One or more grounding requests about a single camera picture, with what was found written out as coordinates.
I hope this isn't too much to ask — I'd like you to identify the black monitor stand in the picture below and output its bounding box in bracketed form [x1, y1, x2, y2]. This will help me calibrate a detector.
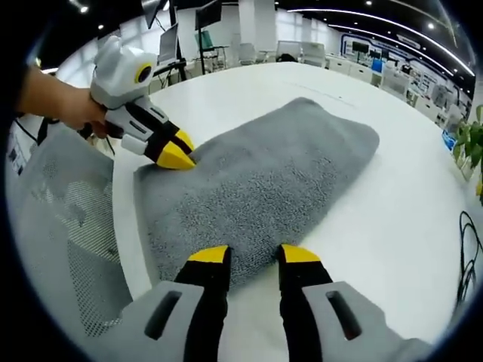
[196, 26, 213, 75]

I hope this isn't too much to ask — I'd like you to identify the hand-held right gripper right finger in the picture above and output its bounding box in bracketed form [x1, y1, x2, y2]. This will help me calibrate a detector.
[278, 243, 433, 362]

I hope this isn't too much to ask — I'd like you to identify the person's left hand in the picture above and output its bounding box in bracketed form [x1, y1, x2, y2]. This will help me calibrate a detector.
[51, 94, 125, 140]

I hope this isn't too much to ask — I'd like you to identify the white office chair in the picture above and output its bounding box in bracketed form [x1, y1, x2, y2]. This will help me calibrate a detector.
[276, 40, 303, 63]

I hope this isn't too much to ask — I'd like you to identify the potted green plant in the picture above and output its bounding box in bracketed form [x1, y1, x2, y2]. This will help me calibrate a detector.
[451, 119, 483, 207]

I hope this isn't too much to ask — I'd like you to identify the white-framed monitor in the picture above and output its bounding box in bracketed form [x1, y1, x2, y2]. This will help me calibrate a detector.
[158, 23, 181, 64]

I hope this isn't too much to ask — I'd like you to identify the black cable bundle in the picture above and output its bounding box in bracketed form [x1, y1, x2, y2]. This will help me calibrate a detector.
[455, 210, 483, 307]

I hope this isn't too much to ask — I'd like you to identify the blue box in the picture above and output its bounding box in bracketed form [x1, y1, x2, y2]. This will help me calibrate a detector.
[441, 129, 458, 152]

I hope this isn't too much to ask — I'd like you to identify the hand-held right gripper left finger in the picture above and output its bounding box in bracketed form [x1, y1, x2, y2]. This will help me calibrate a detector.
[119, 244, 232, 362]

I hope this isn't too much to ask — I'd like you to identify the grey mesh chair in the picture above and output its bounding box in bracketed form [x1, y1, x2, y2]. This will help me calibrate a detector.
[7, 127, 134, 340]

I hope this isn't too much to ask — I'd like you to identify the grey towel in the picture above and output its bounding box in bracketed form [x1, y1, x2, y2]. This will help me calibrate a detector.
[133, 97, 380, 292]

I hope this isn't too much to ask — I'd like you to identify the green board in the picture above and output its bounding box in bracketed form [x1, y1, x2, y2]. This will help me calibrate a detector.
[195, 29, 215, 53]

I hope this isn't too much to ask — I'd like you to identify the hanging dark screen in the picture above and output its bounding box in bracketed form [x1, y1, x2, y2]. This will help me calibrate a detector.
[142, 0, 168, 29]

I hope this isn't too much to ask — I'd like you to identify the dark monitor on stand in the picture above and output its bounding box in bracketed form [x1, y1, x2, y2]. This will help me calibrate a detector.
[195, 1, 223, 30]

